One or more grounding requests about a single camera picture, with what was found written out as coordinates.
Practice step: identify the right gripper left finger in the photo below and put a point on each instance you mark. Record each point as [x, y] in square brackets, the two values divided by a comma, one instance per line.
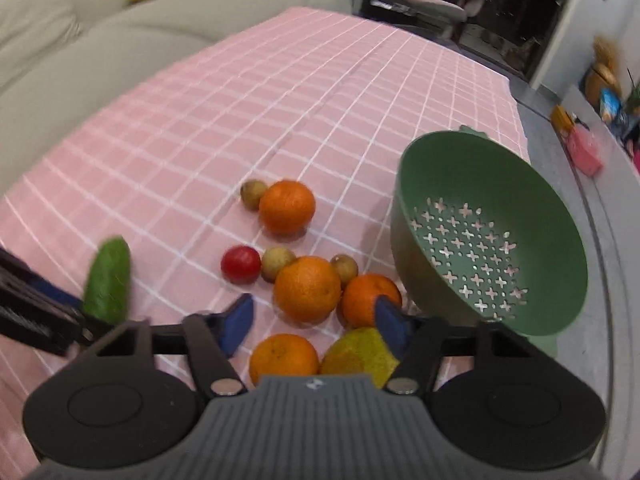
[211, 341]

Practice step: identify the yellow green pear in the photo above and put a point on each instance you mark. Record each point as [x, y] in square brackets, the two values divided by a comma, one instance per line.
[360, 351]

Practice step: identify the pink checkered tablecloth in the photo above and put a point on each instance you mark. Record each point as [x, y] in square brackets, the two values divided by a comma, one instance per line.
[312, 96]

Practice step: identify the brown longan far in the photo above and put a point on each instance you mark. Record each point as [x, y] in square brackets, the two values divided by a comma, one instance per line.
[251, 193]

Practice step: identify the brown longan right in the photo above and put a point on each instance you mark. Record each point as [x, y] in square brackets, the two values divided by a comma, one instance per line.
[345, 267]

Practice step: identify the blue snack bag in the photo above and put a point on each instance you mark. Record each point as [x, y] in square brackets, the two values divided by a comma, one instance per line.
[609, 106]

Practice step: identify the golden round vase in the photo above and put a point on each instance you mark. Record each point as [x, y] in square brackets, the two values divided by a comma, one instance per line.
[599, 77]

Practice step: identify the pink storage box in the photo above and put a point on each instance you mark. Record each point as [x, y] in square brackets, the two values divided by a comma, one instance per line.
[584, 152]

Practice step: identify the orange mandarin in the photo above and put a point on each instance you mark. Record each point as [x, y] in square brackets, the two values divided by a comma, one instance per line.
[283, 355]
[286, 208]
[360, 295]
[307, 290]

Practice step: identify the orange box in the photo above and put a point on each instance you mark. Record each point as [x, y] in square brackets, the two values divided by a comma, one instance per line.
[561, 121]

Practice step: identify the green cucumber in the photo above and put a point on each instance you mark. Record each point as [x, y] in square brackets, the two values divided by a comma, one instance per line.
[107, 288]

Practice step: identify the green plastic colander bowl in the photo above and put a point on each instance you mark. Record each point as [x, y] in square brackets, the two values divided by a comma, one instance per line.
[477, 234]

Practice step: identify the brown longan middle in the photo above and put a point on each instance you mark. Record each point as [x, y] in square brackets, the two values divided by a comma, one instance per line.
[274, 260]

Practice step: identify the red cherry tomato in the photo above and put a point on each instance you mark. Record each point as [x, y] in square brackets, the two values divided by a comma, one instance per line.
[241, 264]

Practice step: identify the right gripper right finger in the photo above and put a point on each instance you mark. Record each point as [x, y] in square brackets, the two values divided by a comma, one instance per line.
[417, 344]

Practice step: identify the brown longan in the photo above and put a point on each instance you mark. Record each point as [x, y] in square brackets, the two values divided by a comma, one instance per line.
[345, 267]
[274, 260]
[251, 193]

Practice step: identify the beige sofa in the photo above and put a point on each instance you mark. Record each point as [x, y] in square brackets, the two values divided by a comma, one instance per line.
[63, 60]

